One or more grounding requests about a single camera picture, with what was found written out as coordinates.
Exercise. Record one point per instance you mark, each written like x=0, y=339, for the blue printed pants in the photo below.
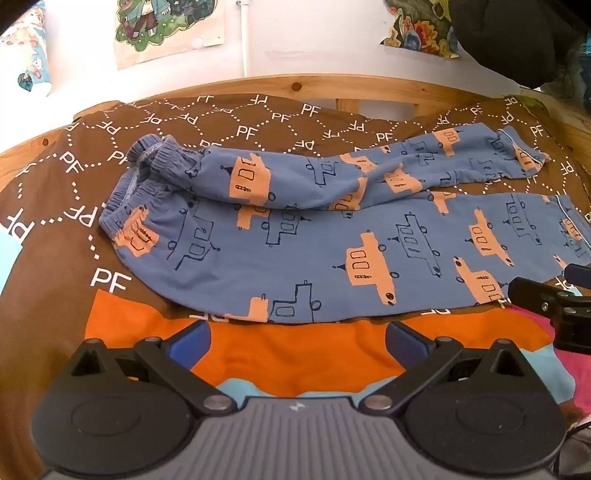
x=323, y=240

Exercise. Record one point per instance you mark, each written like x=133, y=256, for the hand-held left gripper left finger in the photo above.
x=191, y=345

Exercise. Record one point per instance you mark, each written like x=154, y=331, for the colourful cartoon wall poster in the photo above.
x=420, y=27

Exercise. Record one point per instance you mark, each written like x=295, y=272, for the white wall pipe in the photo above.
x=245, y=37

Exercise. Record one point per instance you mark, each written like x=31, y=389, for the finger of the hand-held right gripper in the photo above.
x=531, y=293
x=579, y=271

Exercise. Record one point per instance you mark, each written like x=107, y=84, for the brown printed blanket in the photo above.
x=286, y=350

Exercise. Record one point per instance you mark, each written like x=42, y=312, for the green cartoon wall poster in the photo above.
x=161, y=27

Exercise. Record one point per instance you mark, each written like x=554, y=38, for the dark cloth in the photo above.
x=508, y=37

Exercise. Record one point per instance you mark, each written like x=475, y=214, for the pale cartoon wall poster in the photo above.
x=27, y=50

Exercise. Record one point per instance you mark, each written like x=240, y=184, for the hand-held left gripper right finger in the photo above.
x=406, y=345

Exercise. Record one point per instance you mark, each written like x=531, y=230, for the wooden bed frame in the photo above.
x=295, y=86

